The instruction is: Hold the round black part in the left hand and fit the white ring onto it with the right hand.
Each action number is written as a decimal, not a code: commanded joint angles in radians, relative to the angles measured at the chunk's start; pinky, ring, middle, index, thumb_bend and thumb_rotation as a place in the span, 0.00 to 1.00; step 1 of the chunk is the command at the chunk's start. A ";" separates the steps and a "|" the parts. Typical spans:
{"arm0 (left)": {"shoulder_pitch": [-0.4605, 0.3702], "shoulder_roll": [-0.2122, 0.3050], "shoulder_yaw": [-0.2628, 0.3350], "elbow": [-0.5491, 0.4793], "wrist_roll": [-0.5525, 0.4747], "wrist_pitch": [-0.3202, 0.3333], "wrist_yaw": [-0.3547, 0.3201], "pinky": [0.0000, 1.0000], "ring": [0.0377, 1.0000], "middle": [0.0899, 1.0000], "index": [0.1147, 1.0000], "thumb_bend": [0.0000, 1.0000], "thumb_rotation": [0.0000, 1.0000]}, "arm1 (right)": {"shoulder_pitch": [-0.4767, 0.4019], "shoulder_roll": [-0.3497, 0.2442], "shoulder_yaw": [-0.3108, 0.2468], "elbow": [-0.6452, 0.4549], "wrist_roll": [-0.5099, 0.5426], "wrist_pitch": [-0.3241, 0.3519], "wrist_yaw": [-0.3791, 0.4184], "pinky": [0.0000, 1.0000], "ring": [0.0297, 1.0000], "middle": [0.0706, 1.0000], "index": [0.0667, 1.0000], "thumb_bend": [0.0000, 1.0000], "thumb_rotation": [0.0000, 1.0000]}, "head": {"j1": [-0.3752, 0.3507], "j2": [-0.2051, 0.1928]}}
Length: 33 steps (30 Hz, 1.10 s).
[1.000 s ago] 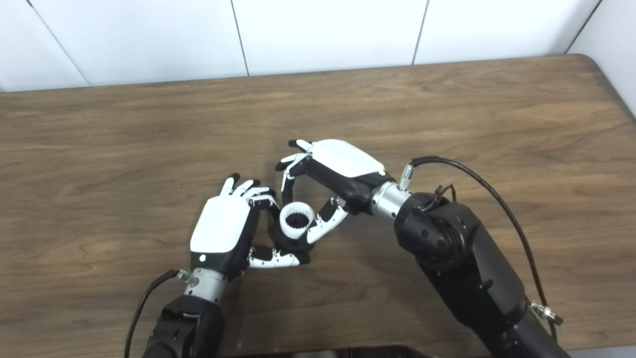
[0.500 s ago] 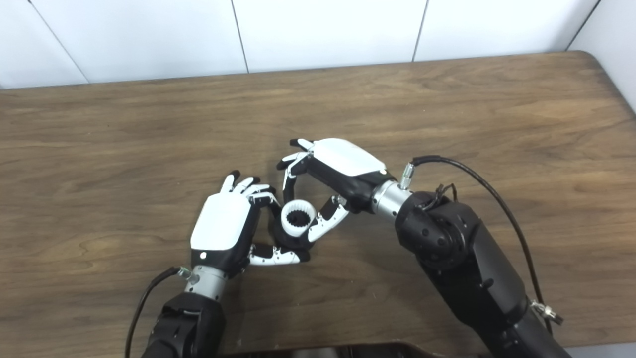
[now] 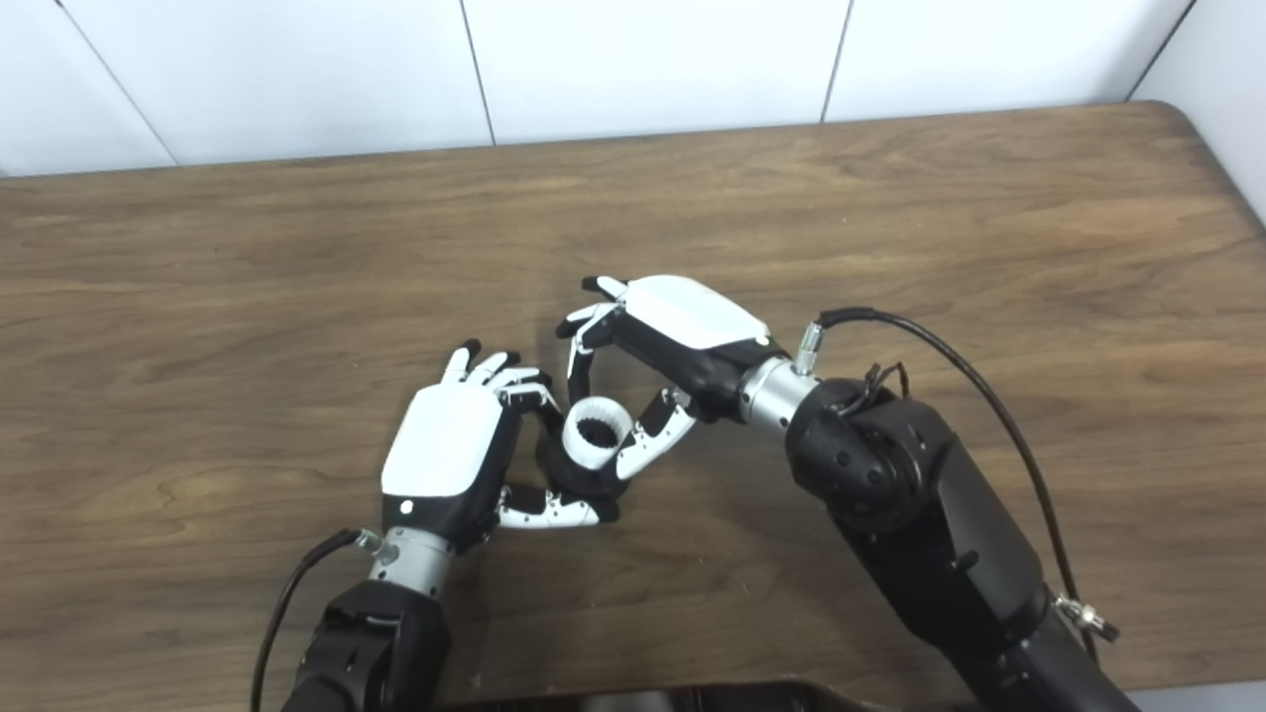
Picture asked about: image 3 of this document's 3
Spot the black and white right hand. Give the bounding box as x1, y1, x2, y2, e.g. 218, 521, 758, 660
556, 274, 792, 483

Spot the black and white left hand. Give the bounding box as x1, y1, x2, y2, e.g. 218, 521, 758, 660
381, 339, 622, 551

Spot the white ring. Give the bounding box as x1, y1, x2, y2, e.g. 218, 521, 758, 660
561, 396, 635, 471

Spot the round black part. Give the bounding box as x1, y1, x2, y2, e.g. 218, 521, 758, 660
536, 415, 644, 501

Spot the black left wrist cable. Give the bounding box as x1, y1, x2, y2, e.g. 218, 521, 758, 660
248, 527, 385, 712

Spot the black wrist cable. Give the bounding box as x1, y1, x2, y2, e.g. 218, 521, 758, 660
795, 307, 1122, 666
248, 527, 385, 712

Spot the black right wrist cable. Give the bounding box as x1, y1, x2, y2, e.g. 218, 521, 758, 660
795, 307, 1122, 666

